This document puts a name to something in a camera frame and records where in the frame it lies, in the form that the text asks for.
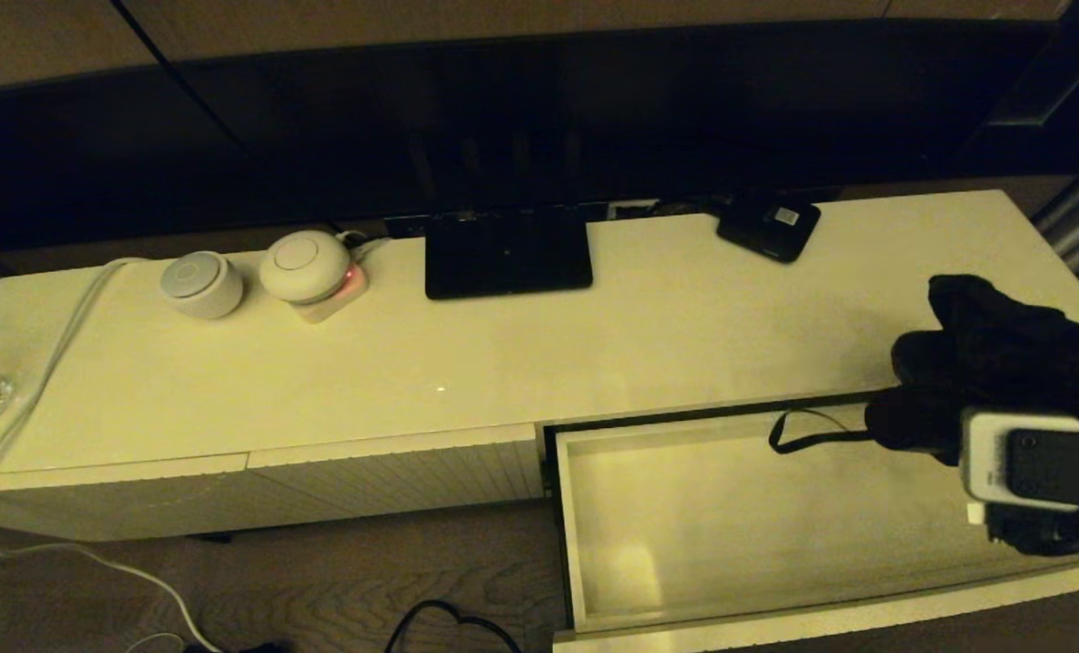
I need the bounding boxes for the thin black hanging cable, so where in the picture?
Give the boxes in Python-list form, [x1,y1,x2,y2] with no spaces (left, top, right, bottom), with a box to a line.
[112,0,345,232]

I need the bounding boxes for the thin white cord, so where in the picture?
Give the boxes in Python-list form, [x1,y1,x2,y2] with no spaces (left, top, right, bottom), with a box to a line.
[340,231,394,262]

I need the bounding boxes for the large black television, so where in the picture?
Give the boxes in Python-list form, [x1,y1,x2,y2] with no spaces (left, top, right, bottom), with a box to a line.
[0,20,1079,259]

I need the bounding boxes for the white round dome device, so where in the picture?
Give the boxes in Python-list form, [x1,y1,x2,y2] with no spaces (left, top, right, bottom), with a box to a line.
[259,230,354,306]

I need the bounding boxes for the black box with white label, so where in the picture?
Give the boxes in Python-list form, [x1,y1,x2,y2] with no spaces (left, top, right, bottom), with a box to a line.
[716,193,821,264]

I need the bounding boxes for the white cabinet drawer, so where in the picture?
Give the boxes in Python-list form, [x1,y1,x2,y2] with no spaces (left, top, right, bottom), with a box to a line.
[544,390,1079,653]

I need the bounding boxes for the white speaker with grey top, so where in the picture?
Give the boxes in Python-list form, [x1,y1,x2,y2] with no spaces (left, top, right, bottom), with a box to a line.
[160,251,246,320]

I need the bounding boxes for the black floor cable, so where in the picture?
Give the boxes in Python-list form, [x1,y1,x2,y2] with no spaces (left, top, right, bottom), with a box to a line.
[384,599,524,653]

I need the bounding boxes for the dark framed wall panel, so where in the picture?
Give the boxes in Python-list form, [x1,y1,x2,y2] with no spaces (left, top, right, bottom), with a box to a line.
[988,0,1079,128]

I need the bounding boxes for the white ribbed cabinet front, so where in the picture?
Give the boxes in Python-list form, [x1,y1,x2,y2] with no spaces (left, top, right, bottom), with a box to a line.
[248,423,546,527]
[0,452,252,545]

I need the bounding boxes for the thick white power cable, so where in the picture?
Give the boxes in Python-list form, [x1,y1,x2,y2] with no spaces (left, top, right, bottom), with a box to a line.
[0,258,225,653]

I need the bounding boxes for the black umbrella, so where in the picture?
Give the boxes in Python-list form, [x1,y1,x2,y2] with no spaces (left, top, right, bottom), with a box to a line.
[769,274,1079,465]

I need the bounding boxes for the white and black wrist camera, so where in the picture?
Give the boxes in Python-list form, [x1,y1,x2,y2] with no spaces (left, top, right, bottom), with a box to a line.
[959,408,1079,525]

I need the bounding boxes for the white power strip red light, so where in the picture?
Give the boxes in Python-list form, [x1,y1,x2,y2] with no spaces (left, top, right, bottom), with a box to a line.
[291,263,371,326]

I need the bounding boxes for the black television base plate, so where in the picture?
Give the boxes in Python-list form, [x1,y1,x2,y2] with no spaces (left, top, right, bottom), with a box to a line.
[424,210,593,302]

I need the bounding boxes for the white tv cabinet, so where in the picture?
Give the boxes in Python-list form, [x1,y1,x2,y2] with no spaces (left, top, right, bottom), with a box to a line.
[0,189,1079,545]

